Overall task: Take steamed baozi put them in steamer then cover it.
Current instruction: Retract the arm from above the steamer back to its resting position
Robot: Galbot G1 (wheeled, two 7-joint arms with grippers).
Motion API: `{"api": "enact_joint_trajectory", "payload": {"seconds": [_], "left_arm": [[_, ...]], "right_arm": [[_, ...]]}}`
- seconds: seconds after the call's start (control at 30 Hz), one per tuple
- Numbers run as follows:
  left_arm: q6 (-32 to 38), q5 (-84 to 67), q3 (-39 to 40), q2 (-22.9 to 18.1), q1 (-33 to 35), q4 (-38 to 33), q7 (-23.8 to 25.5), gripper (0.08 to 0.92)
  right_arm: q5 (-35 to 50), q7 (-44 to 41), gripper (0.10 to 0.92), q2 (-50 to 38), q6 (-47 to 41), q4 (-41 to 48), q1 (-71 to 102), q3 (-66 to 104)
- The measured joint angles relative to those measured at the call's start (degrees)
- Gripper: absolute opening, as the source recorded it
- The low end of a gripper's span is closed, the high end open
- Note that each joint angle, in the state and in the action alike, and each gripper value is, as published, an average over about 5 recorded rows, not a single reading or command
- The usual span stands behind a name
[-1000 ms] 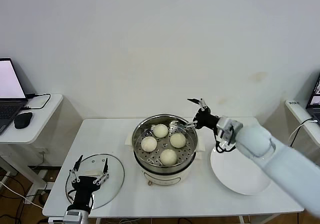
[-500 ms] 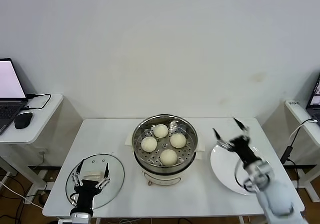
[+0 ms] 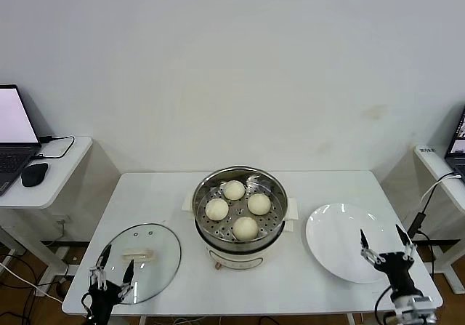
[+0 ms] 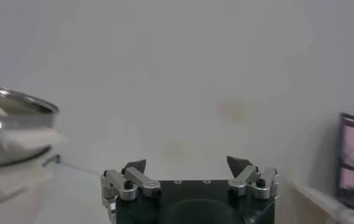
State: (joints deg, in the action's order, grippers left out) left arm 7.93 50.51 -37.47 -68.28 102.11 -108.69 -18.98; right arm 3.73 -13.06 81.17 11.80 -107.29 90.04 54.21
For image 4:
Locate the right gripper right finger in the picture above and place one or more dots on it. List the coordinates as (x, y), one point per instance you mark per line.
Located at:
(250, 181)

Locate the white side desk with label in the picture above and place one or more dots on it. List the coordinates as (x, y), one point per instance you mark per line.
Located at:
(317, 199)

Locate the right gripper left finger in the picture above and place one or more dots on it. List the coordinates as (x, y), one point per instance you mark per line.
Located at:
(134, 182)

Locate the cream electric cooker pot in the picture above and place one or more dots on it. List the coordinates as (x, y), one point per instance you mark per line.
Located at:
(6, 185)

